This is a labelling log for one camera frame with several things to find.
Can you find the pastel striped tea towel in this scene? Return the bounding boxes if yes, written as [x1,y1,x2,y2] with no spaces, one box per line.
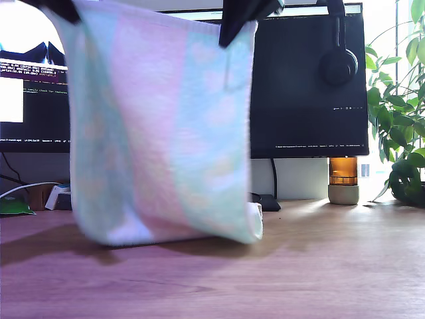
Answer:
[61,0,265,249]

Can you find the black over-ear headphones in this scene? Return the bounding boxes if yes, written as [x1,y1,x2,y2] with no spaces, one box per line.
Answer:
[317,0,359,88]

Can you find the black Huawei monitor on stand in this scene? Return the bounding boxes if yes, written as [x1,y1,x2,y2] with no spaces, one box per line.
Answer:
[149,2,370,212]

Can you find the black monitor with terminal windows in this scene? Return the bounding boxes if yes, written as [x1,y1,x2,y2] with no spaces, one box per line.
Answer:
[0,0,72,154]

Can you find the white box with blue edge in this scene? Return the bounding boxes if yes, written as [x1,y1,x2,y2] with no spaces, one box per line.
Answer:
[44,184,72,210]

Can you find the amber glass lamp grey base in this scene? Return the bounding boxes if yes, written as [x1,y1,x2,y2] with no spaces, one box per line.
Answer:
[327,157,360,205]

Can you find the brown cardboard box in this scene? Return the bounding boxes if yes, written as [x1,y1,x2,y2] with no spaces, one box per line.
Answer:
[26,182,56,212]

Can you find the small dark box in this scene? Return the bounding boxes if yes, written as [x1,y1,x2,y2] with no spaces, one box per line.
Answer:
[56,191,72,210]

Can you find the green leafy houseplant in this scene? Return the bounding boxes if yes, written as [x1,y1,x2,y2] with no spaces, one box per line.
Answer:
[364,0,425,209]

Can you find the green foil packet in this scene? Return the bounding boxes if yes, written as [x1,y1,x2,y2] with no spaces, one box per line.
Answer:
[0,195,36,216]

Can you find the thin black desk cable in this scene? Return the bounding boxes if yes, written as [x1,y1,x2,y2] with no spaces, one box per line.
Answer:
[0,152,33,187]

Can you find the black monitor power cable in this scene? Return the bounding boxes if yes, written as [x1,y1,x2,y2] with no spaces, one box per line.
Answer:
[270,158,279,200]

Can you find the white cable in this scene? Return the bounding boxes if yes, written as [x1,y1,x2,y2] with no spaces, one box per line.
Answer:
[0,181,60,199]

